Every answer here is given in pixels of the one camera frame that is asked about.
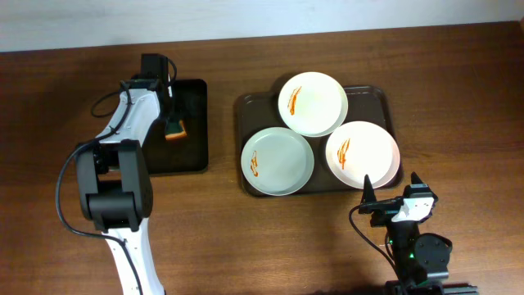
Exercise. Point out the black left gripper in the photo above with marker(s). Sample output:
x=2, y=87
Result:
x=170, y=113

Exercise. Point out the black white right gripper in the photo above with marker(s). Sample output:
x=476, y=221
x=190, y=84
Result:
x=381, y=206

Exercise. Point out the green orange sponge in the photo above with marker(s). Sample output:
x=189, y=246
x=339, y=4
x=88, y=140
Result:
x=175, y=129

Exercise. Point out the white plate back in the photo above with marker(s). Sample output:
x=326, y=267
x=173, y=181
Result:
x=312, y=104

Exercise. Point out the white plate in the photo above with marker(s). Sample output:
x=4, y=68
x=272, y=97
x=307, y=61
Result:
x=277, y=161
x=361, y=149
x=312, y=104

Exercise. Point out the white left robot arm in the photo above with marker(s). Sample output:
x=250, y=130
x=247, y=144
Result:
x=114, y=183

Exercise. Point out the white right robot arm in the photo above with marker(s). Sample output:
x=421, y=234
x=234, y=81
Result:
x=420, y=261

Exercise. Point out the small black tray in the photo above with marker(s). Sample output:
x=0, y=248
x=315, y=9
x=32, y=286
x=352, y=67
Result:
x=185, y=155

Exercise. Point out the large brown tray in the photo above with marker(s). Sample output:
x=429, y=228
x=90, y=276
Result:
x=259, y=111

